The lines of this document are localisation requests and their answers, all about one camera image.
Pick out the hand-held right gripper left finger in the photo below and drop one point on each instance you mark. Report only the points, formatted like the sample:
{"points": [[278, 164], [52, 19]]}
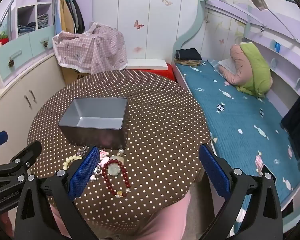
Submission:
{"points": [[86, 172]]}

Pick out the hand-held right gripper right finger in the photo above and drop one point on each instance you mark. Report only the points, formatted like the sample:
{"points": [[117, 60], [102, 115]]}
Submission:
{"points": [[213, 170]]}

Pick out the pink flower hair clip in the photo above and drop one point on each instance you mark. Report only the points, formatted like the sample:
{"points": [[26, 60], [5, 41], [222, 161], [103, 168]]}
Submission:
{"points": [[103, 155]]}

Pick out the pale jade pendant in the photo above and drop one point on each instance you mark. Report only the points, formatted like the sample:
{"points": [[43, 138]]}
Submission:
{"points": [[114, 168]]}

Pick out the grey metal tin box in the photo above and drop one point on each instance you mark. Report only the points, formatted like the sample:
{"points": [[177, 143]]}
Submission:
{"points": [[95, 136]]}

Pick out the beige cabinet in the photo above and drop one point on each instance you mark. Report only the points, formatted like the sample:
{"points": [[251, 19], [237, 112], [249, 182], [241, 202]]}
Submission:
{"points": [[15, 100]]}

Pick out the blue patterned bed sheet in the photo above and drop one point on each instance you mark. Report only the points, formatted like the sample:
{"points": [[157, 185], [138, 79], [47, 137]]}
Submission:
{"points": [[240, 110]]}

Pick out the teal drawer unit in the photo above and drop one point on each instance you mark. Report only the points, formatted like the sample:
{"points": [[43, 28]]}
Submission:
{"points": [[11, 57]]}

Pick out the cardboard box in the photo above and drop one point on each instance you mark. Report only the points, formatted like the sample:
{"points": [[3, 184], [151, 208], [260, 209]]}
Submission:
{"points": [[72, 76]]}

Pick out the dark hanging cloth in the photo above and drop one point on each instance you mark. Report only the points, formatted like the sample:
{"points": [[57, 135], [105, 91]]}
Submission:
{"points": [[297, 120]]}

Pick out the red green plush toy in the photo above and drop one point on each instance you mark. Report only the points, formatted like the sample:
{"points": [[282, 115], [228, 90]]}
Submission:
{"points": [[1, 38]]}

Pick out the white pillow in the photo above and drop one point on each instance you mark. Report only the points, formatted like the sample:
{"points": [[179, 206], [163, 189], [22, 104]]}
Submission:
{"points": [[226, 65]]}

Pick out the red stool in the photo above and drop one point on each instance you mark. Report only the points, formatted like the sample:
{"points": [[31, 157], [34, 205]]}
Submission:
{"points": [[170, 72]]}

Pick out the folded tan garment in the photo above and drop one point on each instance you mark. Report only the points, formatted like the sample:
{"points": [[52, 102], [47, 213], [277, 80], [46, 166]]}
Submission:
{"points": [[187, 63]]}

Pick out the folded jeans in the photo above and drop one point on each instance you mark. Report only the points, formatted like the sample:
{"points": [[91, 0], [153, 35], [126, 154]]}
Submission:
{"points": [[43, 20], [26, 28]]}

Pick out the folded dark clothes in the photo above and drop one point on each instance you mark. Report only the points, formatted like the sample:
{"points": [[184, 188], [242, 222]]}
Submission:
{"points": [[188, 53]]}

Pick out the pink checkered cloth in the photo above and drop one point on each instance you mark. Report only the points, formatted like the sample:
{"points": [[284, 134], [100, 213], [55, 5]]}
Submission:
{"points": [[97, 47]]}

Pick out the white board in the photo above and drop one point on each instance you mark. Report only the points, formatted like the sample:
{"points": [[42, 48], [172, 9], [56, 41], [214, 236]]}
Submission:
{"points": [[147, 64]]}

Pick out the faint pink butterfly sticker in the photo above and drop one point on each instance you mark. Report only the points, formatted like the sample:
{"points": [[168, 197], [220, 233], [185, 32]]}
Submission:
{"points": [[138, 49]]}

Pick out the light blue hanging garment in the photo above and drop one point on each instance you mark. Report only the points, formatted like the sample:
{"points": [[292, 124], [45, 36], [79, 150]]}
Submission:
{"points": [[55, 15]]}

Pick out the yellow hanging garment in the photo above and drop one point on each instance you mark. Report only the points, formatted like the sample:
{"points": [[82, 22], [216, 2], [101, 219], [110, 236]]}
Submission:
{"points": [[65, 15]]}

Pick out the white cubby shelf unit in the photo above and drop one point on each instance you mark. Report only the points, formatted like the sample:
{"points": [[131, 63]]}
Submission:
{"points": [[35, 3]]}

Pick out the dark hanging garments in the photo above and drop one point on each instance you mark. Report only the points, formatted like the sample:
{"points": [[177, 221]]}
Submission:
{"points": [[77, 15]]}

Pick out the white wardrobe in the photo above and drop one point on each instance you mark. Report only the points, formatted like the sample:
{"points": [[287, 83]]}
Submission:
{"points": [[152, 35]]}

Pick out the pale butterfly sticker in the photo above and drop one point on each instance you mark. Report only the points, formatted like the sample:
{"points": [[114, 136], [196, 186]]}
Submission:
{"points": [[167, 0]]}

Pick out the curved metal rail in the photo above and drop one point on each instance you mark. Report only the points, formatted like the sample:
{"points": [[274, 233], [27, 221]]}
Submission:
{"points": [[8, 5]]}

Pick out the teal bunk bed frame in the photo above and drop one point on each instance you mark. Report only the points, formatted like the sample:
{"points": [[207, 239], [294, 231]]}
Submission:
{"points": [[190, 30]]}

